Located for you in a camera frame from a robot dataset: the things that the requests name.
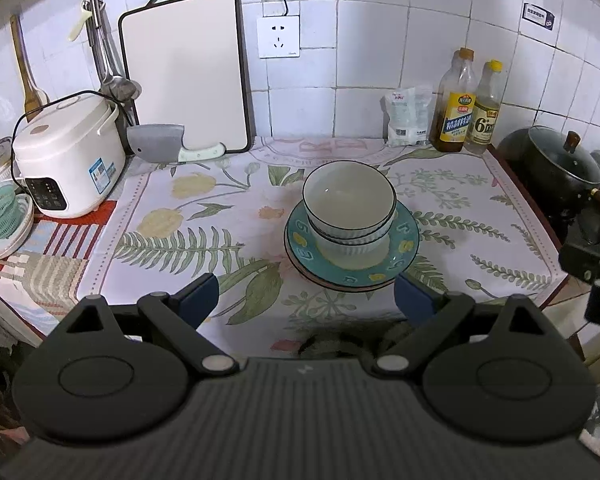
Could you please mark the white cutting board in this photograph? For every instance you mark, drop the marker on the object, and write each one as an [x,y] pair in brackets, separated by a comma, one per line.
[185,70]

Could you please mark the white rice cooker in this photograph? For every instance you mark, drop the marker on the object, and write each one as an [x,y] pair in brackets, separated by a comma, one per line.
[70,155]

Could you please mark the clear vinegar bottle yellow cap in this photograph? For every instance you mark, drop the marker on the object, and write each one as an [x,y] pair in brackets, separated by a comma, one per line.
[482,130]

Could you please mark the steel spoon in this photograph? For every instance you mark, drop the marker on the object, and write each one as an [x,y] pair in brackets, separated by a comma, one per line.
[109,87]

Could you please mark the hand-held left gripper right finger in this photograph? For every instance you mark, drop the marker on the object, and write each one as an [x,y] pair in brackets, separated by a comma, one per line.
[415,300]

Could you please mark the small wall sticker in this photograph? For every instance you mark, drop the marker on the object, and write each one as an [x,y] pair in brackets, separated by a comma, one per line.
[538,16]

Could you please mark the dark sauce bottle yellow label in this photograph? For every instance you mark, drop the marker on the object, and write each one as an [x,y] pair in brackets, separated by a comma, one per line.
[455,125]

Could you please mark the red striped cloth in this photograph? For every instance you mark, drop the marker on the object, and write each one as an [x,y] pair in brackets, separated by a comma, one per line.
[55,260]

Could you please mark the black cooking pot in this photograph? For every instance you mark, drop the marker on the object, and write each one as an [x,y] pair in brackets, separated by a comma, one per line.
[530,170]

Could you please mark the white plastic salt bag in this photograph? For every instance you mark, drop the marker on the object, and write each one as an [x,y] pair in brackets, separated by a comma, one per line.
[402,120]
[425,110]

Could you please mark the blue fried egg plate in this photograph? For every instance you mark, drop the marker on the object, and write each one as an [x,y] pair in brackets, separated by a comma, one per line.
[300,247]

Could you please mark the wooden spatula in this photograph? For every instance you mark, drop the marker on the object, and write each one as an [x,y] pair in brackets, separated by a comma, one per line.
[32,97]

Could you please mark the green plastic basket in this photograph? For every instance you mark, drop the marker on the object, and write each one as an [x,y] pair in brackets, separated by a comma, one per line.
[0,212]

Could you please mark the floral tablecloth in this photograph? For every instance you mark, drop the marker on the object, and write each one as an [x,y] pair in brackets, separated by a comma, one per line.
[230,200]

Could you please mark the pink cartoon print plate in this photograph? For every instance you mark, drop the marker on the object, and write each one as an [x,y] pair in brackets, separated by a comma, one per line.
[350,287]

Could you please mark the glass pot lid brown knob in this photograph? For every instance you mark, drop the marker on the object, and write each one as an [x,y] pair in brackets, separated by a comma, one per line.
[560,160]

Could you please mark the white ribbed bowl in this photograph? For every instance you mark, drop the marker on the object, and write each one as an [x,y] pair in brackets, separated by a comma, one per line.
[360,235]
[350,252]
[347,185]

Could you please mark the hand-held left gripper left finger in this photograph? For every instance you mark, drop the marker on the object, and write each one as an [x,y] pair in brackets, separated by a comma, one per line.
[200,297]

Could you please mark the white wall socket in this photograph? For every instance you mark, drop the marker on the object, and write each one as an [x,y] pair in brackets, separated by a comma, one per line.
[278,37]

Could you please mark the green strainer basket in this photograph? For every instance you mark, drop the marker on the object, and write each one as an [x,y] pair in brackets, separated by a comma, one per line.
[22,240]

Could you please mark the steel ladle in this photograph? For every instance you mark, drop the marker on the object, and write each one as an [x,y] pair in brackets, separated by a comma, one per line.
[127,89]

